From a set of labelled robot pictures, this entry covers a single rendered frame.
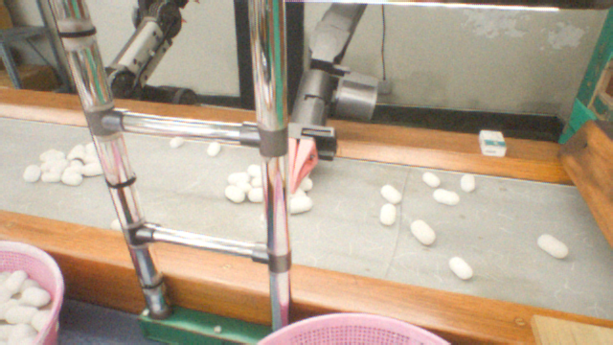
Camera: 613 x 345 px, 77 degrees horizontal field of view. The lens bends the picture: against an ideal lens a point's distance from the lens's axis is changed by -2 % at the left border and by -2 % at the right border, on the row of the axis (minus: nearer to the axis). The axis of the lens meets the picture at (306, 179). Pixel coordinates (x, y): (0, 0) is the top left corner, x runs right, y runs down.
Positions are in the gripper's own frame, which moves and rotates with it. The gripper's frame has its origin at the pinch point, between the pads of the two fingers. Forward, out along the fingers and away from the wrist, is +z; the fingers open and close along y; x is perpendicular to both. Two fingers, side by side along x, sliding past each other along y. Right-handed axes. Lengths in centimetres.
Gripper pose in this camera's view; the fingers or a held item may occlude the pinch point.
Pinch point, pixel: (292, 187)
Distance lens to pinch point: 58.8
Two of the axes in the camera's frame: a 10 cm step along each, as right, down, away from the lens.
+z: -2.1, 9.2, -3.4
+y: 9.7, 1.4, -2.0
